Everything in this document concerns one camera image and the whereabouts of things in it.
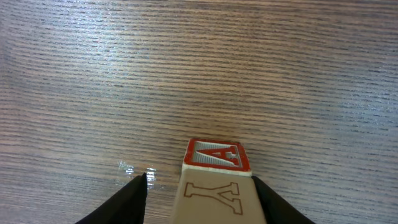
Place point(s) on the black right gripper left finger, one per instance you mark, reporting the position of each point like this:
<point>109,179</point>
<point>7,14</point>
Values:
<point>127,206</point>

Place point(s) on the wooden block green side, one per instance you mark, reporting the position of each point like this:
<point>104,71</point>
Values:
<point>213,198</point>

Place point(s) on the red A letter block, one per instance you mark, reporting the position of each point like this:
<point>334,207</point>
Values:
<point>217,156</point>

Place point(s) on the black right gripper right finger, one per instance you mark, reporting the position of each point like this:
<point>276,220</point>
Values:
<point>276,209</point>

